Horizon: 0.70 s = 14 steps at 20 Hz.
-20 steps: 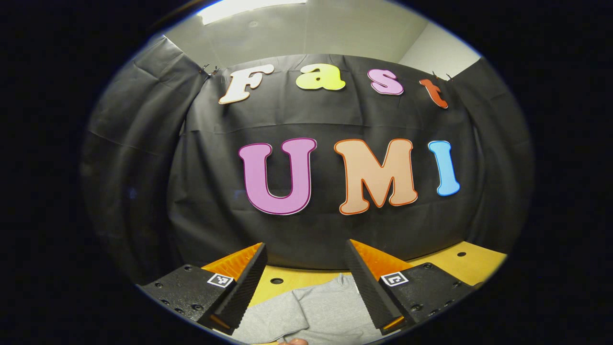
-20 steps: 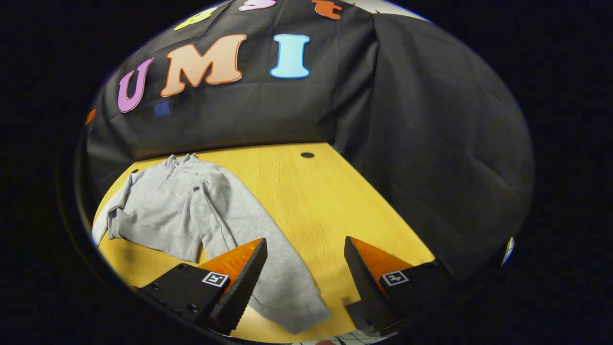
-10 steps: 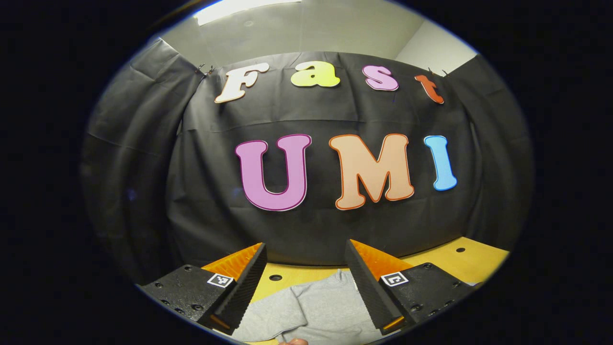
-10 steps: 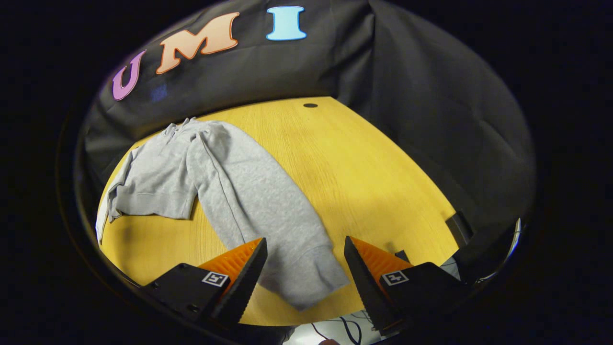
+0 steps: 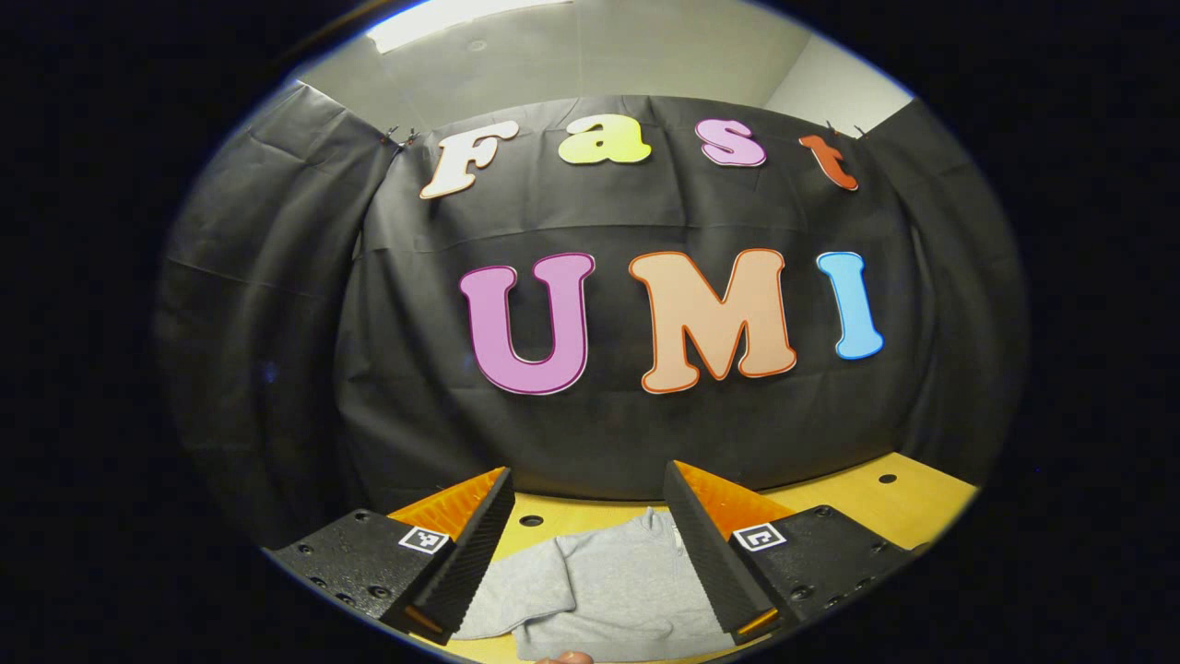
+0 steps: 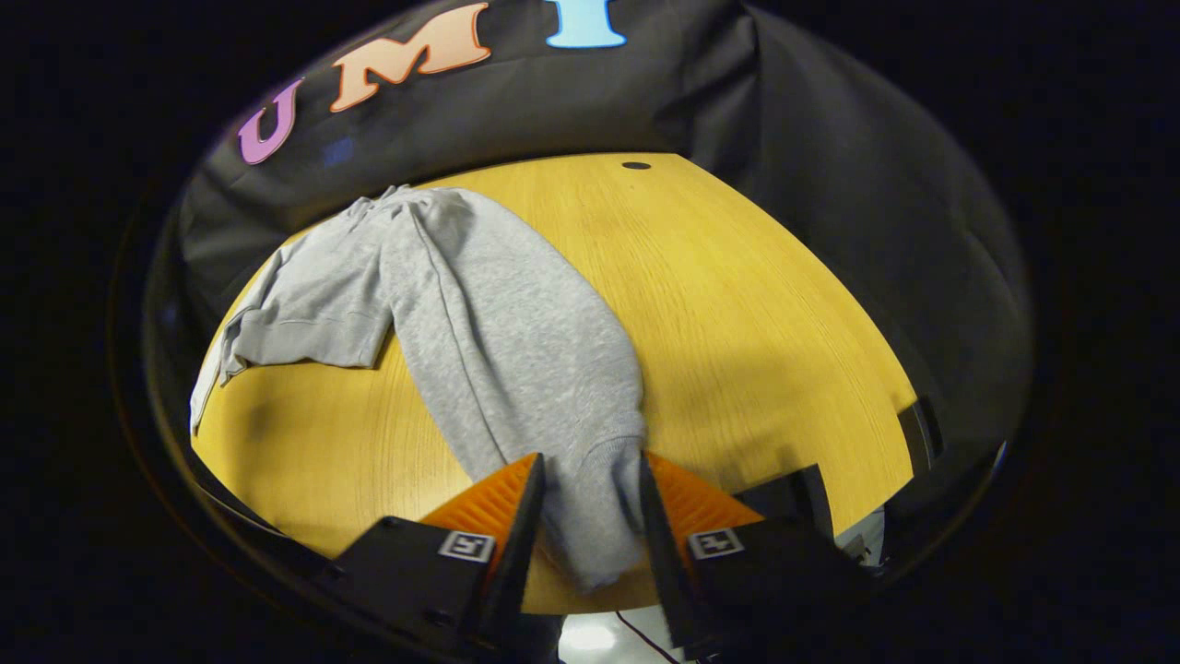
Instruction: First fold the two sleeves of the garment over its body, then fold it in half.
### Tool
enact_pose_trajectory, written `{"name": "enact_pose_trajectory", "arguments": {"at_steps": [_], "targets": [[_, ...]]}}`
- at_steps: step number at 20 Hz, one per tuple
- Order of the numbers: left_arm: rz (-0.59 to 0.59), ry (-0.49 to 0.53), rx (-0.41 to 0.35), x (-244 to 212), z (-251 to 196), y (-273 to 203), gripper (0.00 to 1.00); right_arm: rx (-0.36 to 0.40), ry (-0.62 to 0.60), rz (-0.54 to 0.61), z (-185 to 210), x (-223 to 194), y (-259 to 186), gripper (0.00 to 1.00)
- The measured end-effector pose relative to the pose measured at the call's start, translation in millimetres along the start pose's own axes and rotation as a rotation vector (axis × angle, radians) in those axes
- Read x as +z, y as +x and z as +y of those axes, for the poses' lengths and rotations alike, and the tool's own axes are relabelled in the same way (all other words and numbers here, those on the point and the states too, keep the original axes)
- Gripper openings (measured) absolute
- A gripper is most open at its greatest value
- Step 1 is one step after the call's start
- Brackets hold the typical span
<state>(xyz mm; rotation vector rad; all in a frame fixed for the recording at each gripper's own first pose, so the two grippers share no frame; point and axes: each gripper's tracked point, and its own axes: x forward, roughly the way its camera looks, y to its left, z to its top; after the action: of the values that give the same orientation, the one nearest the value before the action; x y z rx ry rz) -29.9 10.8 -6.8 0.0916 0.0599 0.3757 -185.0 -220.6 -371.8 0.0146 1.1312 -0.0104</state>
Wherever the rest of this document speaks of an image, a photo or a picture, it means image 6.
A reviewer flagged black backdrop cloth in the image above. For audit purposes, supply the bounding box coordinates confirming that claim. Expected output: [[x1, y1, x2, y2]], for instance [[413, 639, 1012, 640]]
[[175, 0, 1033, 554]]

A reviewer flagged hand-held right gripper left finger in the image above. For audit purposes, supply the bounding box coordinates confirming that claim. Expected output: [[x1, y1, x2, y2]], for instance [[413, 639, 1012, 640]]
[[332, 452, 547, 661]]

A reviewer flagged grey zip-neck sweatshirt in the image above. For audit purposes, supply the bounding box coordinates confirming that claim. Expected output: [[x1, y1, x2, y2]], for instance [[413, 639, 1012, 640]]
[[189, 184, 646, 591]]

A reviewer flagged thin dark cable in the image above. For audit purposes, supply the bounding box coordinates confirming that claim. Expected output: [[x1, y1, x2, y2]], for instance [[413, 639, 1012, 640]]
[[614, 609, 683, 664]]

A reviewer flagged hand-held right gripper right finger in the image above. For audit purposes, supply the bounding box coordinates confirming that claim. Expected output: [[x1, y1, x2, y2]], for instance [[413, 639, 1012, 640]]
[[639, 450, 877, 661]]

